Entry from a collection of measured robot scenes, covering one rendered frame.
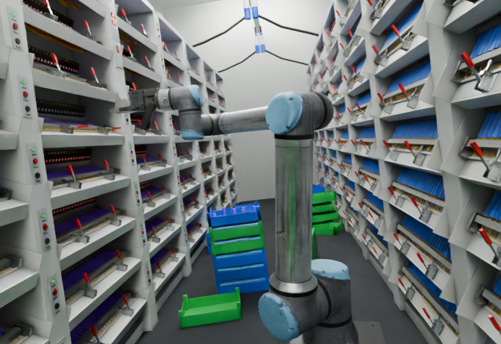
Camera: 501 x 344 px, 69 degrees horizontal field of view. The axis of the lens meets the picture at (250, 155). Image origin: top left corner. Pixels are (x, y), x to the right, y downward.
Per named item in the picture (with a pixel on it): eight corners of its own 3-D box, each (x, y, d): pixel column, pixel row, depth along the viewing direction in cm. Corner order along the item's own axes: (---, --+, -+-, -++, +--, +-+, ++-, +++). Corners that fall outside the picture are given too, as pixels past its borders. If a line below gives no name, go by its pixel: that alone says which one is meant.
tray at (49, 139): (122, 145, 174) (127, 124, 174) (38, 148, 114) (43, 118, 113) (83, 135, 176) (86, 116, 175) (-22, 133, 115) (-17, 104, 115)
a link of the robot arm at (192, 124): (213, 137, 151) (209, 107, 150) (188, 139, 143) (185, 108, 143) (200, 139, 158) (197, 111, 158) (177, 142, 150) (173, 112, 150)
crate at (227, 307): (240, 301, 198) (238, 286, 198) (241, 319, 178) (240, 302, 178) (185, 309, 197) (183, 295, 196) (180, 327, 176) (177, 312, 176)
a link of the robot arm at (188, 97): (200, 107, 144) (197, 81, 144) (169, 111, 145) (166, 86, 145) (205, 109, 154) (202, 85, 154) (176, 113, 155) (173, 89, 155)
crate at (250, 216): (259, 213, 227) (257, 201, 227) (261, 220, 207) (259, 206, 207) (210, 219, 226) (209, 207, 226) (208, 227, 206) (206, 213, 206)
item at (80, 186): (128, 186, 175) (134, 157, 174) (47, 211, 115) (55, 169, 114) (88, 176, 177) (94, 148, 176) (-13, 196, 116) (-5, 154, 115)
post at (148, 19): (191, 271, 257) (157, 10, 250) (188, 276, 247) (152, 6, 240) (164, 274, 258) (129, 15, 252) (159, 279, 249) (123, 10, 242)
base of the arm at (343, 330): (359, 327, 134) (358, 301, 133) (357, 360, 116) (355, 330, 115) (308, 321, 140) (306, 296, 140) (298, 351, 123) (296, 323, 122)
